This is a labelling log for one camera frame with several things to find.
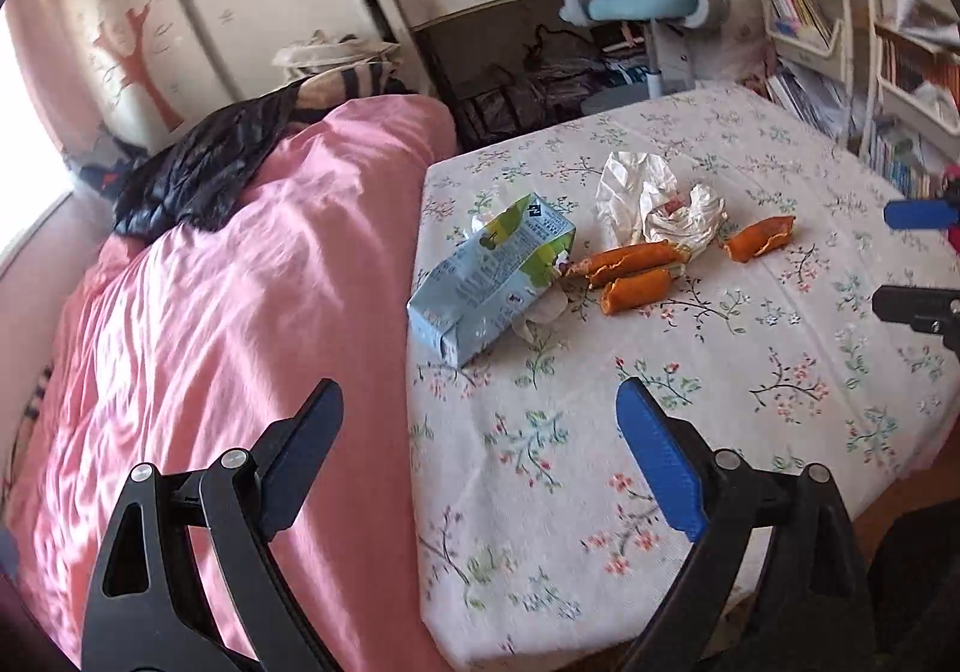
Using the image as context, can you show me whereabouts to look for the white floral bed sheet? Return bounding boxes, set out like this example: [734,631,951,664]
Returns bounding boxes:
[409,85,958,670]

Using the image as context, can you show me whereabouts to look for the black bags under desk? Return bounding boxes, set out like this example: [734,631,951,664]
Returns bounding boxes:
[448,22,651,151]

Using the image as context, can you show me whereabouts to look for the large crumpled white tissue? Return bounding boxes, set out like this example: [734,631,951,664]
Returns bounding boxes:
[594,151,727,259]

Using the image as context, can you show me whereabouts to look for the blue green milk carton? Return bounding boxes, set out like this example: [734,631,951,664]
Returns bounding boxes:
[407,193,576,368]

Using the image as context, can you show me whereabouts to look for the white bookshelf with books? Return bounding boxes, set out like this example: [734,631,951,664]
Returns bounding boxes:
[761,0,958,197]

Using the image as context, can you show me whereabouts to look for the striped pillow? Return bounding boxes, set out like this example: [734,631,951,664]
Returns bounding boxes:
[291,59,407,123]

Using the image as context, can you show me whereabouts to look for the pink duvet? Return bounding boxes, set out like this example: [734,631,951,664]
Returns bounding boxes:
[7,95,455,670]

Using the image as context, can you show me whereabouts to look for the long orange peel piece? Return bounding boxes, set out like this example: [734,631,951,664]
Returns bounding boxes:
[565,241,690,289]

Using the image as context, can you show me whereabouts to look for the black puffer jacket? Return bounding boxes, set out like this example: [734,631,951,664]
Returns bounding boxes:
[112,84,299,243]

